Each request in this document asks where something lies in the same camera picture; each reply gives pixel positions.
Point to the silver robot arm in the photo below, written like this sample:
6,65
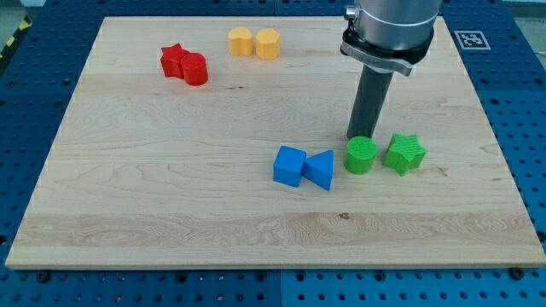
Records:
389,35

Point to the green star block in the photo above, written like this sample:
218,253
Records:
404,153

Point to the red star block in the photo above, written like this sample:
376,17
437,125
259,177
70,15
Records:
171,60

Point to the blue cube block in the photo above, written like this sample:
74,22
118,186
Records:
288,166

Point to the blue triangle block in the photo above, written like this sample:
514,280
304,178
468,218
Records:
319,169

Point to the light wooden board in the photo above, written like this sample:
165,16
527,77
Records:
149,172

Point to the green cylinder block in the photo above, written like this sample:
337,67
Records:
360,155

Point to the yellow hexagon block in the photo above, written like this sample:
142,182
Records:
268,44

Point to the red cylinder block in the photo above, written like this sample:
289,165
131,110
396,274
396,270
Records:
194,69

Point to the yellow heart block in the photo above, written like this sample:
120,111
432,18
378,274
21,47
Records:
240,41

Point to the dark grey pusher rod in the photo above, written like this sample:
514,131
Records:
371,93

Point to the white fiducial marker tag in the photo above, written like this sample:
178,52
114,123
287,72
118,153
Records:
472,40

